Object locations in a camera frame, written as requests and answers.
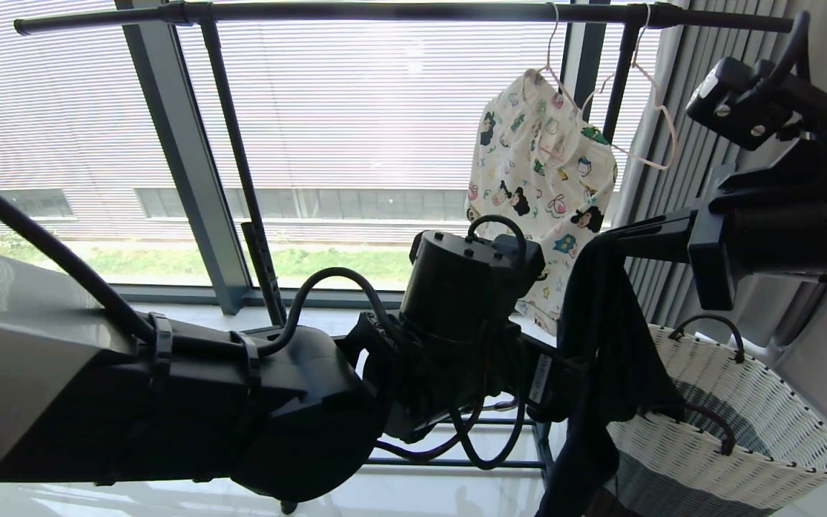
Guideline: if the black cable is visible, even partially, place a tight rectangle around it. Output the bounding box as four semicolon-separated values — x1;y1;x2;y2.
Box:
465;214;529;263
765;10;813;98
0;165;159;345
256;267;393;358

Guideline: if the black clothes rack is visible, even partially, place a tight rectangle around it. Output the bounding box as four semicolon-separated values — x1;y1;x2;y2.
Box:
13;0;795;515

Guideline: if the window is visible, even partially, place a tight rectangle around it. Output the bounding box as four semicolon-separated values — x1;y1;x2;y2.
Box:
0;0;673;317

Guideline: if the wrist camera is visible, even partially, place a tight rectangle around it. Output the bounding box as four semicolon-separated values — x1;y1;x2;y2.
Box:
685;56;827;209
489;233;546;299

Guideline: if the white laundry basket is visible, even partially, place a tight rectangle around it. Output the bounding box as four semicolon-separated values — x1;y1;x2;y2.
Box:
604;314;827;517

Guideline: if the pink clothes hanger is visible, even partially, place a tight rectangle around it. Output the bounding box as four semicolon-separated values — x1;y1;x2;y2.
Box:
581;2;680;172
534;2;590;164

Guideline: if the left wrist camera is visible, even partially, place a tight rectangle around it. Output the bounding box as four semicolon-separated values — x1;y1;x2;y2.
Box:
489;233;546;299

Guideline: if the cream printed garment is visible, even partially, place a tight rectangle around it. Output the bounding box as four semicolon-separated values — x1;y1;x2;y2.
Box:
465;68;619;336

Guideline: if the black garment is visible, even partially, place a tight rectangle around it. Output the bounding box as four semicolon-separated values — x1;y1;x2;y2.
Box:
536;230;688;517

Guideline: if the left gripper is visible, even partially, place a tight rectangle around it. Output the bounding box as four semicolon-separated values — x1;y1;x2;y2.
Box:
514;336;587;426

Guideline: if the grey curtain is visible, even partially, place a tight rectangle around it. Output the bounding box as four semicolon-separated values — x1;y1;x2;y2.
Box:
611;0;827;367

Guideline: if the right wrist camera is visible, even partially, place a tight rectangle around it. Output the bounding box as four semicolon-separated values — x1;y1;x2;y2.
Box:
685;56;827;209

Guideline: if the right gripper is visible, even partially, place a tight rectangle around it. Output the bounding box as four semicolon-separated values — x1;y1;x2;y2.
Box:
688;167;827;311

